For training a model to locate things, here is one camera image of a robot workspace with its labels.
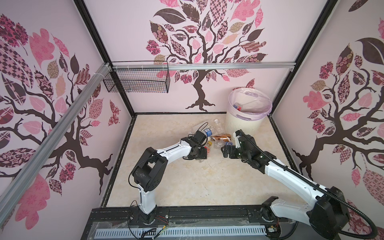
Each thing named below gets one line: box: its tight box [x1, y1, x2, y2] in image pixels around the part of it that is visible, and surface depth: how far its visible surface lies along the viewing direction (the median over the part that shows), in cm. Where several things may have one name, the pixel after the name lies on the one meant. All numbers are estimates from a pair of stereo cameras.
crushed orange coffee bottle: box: [212, 134, 232, 142], surface depth 101 cm
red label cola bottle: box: [207, 140, 224, 149], surface depth 100 cm
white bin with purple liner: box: [225, 87, 273, 139], surface depth 95 cm
